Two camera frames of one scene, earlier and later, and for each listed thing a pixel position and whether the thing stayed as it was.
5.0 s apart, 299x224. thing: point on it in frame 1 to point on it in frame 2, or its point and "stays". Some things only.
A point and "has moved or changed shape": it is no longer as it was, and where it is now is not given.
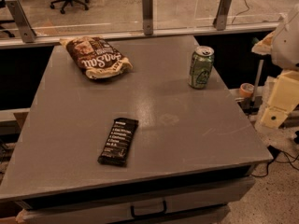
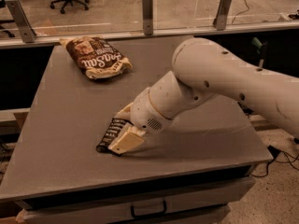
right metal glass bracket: (220, 19) stays
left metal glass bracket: (27, 33) stays
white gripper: (288, 44) to (146, 112)
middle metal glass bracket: (148, 13) stays
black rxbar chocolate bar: (115, 150) has moved or changed shape
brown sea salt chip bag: (96, 57) stays
